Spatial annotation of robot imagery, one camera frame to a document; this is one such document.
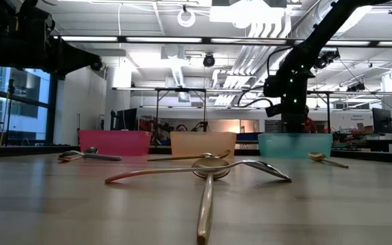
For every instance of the black tripod stand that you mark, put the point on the black tripod stand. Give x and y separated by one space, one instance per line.
11 86

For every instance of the large glass window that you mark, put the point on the large glass window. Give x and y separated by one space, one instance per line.
29 102

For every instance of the teal plastic bin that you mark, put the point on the teal plastic bin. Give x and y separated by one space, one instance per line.
294 146

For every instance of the black computer monitor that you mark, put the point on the black computer monitor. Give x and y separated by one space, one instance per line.
128 119
381 120

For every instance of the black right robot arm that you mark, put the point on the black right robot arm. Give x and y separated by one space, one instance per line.
335 27

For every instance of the blue crate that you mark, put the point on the blue crate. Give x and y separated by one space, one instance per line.
250 136

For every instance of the gold spoon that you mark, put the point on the gold spoon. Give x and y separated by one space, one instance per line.
316 157
207 204
224 154

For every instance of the orange plastic bin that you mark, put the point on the orange plastic bin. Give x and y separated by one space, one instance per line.
196 143

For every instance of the person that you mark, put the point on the person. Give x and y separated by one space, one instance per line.
181 128
311 126

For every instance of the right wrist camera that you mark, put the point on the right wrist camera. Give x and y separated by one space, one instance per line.
274 110

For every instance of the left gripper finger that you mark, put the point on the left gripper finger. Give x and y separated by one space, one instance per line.
70 58

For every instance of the long ceiling light bar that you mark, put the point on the long ceiling light bar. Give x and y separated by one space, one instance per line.
163 39

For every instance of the pink plastic bin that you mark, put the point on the pink plastic bin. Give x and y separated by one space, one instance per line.
114 143

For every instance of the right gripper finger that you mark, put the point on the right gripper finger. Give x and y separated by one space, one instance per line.
294 125

